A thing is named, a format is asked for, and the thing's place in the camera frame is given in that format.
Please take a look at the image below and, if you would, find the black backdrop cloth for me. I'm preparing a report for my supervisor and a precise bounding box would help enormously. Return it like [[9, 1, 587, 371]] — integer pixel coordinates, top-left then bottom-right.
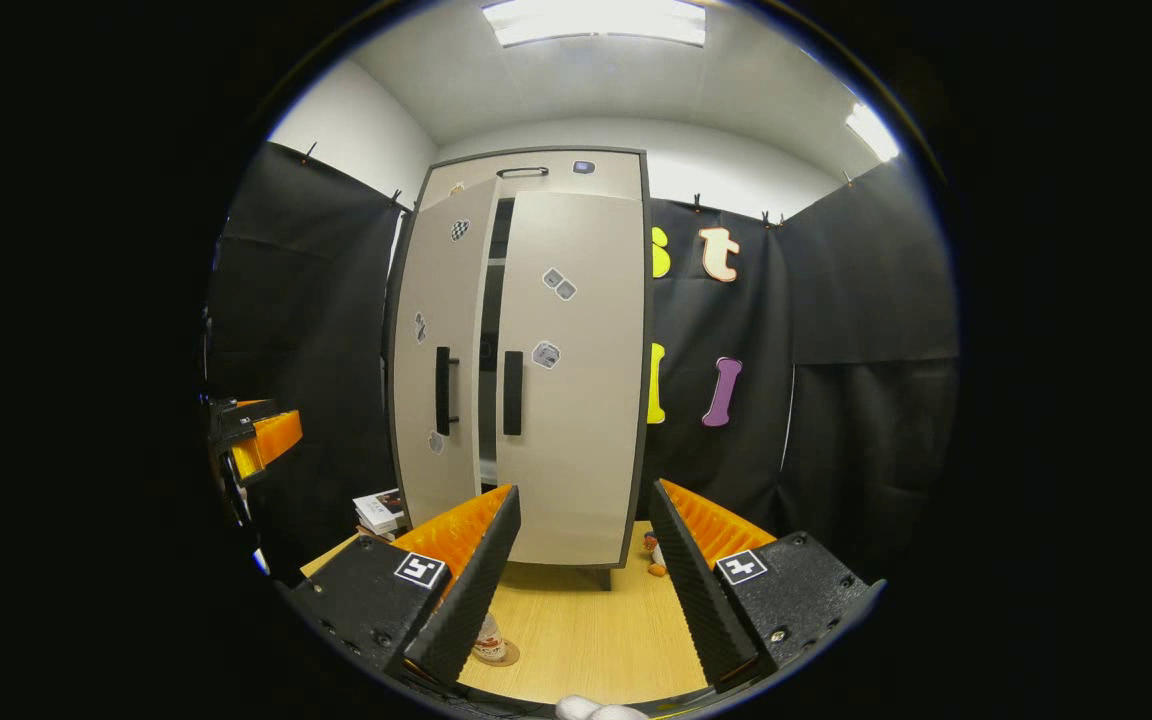
[[204, 140, 959, 586]]

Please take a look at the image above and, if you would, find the grey cabinet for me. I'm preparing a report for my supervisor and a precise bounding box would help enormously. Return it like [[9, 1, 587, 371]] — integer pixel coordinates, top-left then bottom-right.
[[381, 147, 655, 591]]

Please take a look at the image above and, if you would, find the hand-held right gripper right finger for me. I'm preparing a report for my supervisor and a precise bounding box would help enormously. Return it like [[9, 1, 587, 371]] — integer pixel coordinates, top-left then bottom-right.
[[648, 480, 885, 693]]

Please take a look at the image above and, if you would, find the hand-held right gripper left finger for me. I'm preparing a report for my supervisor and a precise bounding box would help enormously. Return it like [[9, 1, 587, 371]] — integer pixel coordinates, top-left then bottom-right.
[[286, 483, 523, 693]]

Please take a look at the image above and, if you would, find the ceiling light panel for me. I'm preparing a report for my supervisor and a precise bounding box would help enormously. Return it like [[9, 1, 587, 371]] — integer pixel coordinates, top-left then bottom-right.
[[481, 0, 707, 48], [844, 102, 900, 163]]

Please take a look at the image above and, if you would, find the clear bottle with red label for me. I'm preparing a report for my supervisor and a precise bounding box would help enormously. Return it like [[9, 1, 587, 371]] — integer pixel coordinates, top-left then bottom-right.
[[471, 610, 509, 663]]

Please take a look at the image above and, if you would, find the grey cabinet drawer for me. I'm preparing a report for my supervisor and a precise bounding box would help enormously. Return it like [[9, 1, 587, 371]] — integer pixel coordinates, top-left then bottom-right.
[[419, 150, 645, 211]]

